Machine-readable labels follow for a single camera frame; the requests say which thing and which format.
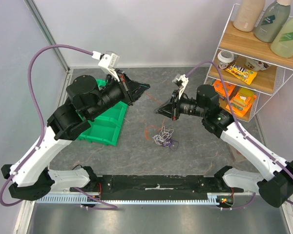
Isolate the light green pump bottle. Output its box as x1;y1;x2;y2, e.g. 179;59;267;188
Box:
271;17;293;58

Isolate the yellow candy bag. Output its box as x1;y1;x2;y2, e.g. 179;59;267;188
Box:
225;62;258;85

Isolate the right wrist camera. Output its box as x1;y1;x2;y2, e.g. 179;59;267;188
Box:
172;74;188;98

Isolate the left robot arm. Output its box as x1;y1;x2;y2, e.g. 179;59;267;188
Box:
1;69;150;201

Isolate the cable bundle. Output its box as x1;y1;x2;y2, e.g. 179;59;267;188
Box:
152;118;179;151

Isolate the beige pump bottle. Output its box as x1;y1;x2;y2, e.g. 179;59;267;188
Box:
233;0;266;32

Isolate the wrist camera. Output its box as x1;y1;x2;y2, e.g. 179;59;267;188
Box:
92;51;120;82
172;74;188;98

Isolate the white paper cup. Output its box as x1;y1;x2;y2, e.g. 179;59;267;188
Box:
217;50;235;70

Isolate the white wire shelf rack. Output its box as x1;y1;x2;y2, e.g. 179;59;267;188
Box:
213;3;293;122

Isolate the slotted cable duct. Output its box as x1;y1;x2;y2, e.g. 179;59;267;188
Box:
36;194;220;205

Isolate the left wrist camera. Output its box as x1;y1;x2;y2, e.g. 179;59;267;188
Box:
92;51;120;82

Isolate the green compartment bin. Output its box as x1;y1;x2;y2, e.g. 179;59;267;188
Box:
72;75;128;146

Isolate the orange yellow snack box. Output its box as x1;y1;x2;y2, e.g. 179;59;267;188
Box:
227;88;257;117

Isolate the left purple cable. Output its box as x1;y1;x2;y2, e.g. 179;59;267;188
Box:
0;44;119;211

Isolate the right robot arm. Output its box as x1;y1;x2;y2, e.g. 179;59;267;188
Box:
154;84;293;208

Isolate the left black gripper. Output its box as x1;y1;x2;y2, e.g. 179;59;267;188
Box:
87;68;150;120

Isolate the grey-green pump bottle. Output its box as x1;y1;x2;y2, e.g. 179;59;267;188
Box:
254;0;292;43

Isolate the orange cable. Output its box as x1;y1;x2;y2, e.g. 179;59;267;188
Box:
145;92;165;142

